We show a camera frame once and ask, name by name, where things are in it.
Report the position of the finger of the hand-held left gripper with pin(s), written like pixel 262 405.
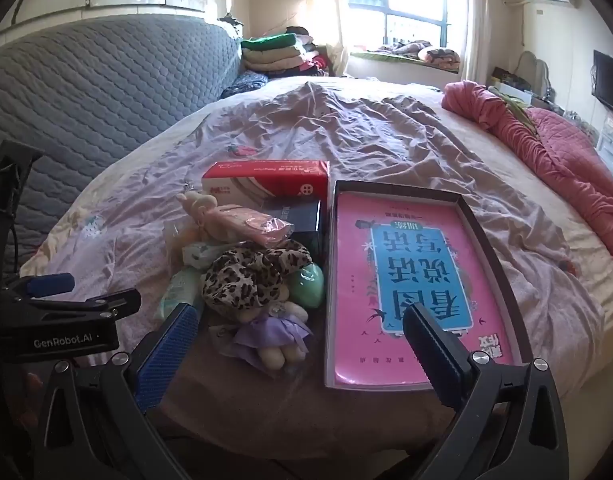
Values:
pixel 49 284
pixel 106 305

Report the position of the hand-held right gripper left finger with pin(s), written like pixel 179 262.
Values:
pixel 166 355

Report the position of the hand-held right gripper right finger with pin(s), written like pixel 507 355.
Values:
pixel 431 355

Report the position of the white plastic snack packet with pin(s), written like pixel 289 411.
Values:
pixel 179 290

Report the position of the leopard print scrunchie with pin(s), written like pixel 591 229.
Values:
pixel 236 280

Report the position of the bear plush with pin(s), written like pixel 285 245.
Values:
pixel 271 335

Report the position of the cream bunny plush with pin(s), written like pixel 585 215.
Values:
pixel 199 205

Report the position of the green sponge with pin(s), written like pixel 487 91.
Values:
pixel 307 286

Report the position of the pink towel packet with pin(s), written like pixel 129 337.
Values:
pixel 251 225

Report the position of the dark shallow cardboard box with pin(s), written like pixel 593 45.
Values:
pixel 396 189

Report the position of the pink book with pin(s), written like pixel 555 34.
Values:
pixel 356 270

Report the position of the dark blue box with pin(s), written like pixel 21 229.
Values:
pixel 296 220

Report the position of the grey quilted headboard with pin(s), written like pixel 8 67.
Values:
pixel 111 100

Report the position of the cream bed sheet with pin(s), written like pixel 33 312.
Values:
pixel 536 190

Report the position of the red tissue pack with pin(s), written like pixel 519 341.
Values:
pixel 266 180

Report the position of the lavender strawberry print bedsheet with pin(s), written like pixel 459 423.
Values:
pixel 386 135

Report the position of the pink quilt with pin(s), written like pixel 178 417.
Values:
pixel 561 160

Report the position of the dark blue patterned cloth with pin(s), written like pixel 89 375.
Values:
pixel 244 85

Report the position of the green cloth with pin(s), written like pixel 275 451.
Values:
pixel 511 105

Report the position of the white drawer cabinet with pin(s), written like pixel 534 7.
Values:
pixel 611 145

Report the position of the black and yellow box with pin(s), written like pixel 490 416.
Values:
pixel 506 80

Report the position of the crumpled patterned blanket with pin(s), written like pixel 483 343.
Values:
pixel 426 52

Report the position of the white framed mirror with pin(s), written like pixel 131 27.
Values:
pixel 529 67

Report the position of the green windowsill mat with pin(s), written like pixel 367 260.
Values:
pixel 366 56

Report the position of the stack of folded clothes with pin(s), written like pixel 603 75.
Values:
pixel 281 52

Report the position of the black television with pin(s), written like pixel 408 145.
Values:
pixel 609 80

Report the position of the cream curtain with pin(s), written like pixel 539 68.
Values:
pixel 474 20
pixel 339 20

